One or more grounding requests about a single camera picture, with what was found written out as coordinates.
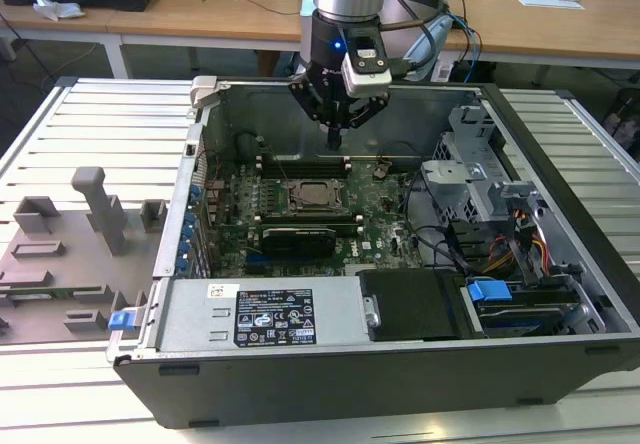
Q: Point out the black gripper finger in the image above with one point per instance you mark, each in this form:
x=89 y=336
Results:
x=367 y=111
x=305 y=99

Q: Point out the silver CPU plate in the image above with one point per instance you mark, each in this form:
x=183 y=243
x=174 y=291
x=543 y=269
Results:
x=316 y=194

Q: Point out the black RAM slot bank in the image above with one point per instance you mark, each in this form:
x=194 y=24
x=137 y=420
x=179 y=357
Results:
x=310 y=219
x=305 y=167

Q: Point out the CPU socket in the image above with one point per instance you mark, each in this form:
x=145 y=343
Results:
x=286 y=199

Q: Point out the round coin cell battery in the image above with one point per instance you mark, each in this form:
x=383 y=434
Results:
x=383 y=170

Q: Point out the black round case speaker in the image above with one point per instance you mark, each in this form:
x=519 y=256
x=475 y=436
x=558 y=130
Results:
x=247 y=146

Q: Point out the gray case release latch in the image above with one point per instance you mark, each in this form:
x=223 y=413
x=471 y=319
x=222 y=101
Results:
x=204 y=91

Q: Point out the silver drive cage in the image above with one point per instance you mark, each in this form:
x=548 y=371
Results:
x=450 y=179

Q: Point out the wooden desk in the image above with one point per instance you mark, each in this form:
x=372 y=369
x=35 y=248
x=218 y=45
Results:
x=200 y=19

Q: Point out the green motherboard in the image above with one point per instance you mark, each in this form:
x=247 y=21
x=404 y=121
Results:
x=380 y=244

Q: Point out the black graphics card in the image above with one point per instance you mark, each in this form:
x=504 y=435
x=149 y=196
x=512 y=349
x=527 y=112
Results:
x=300 y=241

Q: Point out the black plastic shroud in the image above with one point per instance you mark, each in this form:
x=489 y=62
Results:
x=415 y=304

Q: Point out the white paper sheet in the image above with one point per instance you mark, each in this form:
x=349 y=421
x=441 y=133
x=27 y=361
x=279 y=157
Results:
x=550 y=2

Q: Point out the hard disk in blue carrier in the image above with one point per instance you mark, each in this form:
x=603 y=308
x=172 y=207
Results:
x=487 y=289

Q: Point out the silver power supply unit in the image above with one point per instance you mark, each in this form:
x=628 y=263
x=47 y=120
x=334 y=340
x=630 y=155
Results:
x=190 y=314

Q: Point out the black chair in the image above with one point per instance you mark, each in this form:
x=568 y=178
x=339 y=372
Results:
x=625 y=124

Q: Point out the crumpled white paper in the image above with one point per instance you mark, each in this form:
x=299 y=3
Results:
x=57 y=8

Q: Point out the gray parts rack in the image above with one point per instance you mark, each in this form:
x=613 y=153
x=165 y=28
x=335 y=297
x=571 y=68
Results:
x=65 y=244

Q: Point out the black open PC case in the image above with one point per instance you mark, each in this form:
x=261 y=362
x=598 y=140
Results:
x=350 y=394

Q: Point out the blue case latch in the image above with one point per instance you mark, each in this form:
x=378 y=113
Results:
x=121 y=322

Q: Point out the green RAM stick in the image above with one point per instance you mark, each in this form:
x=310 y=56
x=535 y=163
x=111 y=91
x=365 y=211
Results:
x=60 y=293

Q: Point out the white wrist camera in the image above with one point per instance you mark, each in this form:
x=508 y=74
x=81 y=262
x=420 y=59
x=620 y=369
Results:
x=367 y=81

